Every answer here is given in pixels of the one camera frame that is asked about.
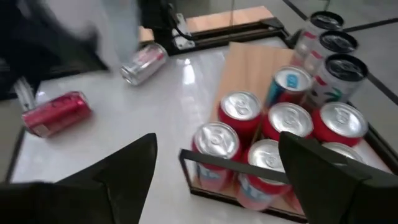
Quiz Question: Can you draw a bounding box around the red silver slim can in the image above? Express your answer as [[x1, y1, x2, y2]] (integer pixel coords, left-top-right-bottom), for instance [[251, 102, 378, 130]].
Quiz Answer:
[[119, 42, 169, 86]]

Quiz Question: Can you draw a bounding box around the red Coca-Cola can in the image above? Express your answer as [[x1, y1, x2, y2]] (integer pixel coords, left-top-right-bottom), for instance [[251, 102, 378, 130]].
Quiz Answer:
[[21, 90, 93, 139]]

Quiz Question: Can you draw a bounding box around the small white bracket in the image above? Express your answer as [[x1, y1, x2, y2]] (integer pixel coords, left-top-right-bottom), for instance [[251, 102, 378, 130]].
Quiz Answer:
[[173, 12, 196, 50]]

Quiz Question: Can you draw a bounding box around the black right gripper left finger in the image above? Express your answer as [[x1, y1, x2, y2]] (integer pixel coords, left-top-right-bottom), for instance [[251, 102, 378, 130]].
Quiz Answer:
[[91, 133, 159, 224]]

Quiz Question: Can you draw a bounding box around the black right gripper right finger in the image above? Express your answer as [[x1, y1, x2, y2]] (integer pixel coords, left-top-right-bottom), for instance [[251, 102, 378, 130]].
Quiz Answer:
[[277, 131, 398, 224]]

